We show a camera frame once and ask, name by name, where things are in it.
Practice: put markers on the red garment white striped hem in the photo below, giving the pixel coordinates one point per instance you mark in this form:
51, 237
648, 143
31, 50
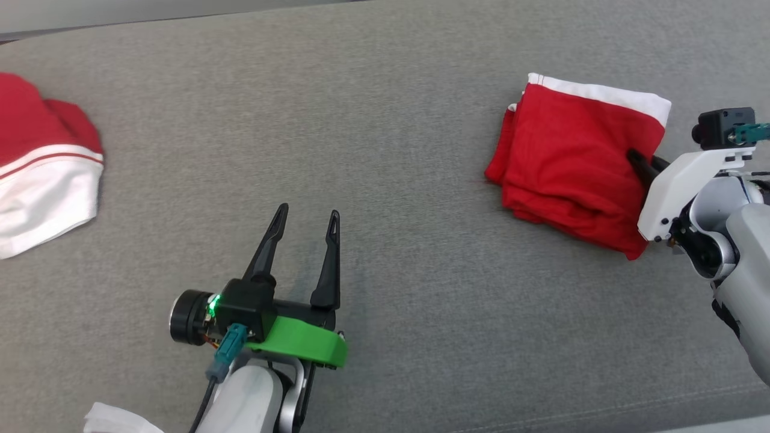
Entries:
42, 204

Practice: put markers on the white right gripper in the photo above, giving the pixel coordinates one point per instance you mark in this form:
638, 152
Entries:
674, 192

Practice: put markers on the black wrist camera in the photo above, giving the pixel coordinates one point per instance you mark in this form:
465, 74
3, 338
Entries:
719, 127
246, 307

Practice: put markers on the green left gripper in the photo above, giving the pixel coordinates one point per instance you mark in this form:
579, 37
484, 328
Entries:
301, 346

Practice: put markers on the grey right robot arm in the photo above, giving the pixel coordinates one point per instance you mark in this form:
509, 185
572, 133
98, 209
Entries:
746, 258

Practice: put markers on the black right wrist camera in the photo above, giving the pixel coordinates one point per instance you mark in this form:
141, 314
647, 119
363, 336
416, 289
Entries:
719, 127

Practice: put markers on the red garment plain white band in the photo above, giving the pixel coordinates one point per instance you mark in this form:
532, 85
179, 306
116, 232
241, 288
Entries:
565, 162

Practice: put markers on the grey fabric sofa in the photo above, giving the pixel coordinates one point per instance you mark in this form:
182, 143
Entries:
385, 150

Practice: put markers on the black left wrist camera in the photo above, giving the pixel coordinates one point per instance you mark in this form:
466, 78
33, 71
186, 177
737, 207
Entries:
246, 307

